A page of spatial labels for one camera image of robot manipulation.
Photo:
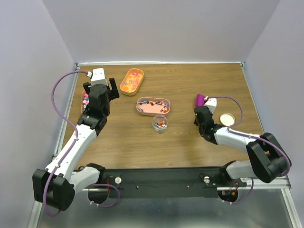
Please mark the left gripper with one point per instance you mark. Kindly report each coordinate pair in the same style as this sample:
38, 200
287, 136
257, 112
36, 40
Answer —
113, 93

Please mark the orange tray of star candies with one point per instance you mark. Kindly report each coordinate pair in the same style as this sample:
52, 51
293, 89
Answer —
132, 81

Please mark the pink tray of lollipops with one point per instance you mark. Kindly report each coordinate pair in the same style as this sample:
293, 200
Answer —
150, 106

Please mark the clear plastic cup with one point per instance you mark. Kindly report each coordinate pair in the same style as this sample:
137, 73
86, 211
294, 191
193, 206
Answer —
160, 123

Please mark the magenta plastic scoop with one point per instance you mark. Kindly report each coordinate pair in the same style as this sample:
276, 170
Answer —
200, 100

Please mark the white round lid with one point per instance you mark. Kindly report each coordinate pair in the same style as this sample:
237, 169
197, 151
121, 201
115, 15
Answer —
227, 119

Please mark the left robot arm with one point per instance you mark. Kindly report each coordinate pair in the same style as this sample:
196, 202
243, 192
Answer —
56, 185

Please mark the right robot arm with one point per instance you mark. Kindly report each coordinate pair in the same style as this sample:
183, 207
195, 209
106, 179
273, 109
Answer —
267, 159

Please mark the pink tray of wrapped candies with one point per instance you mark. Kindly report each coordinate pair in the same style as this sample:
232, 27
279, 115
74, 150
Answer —
84, 101

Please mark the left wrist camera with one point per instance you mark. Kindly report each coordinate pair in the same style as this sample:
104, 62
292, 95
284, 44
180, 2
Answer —
97, 76

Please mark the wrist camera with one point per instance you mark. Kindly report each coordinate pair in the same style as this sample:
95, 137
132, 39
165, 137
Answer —
210, 103
97, 76

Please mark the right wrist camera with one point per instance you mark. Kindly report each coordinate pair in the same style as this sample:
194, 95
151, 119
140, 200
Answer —
210, 103

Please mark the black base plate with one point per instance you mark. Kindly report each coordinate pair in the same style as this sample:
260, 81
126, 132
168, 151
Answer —
168, 182

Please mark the aluminium frame rail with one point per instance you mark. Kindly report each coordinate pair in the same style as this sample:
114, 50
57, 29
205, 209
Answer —
176, 198

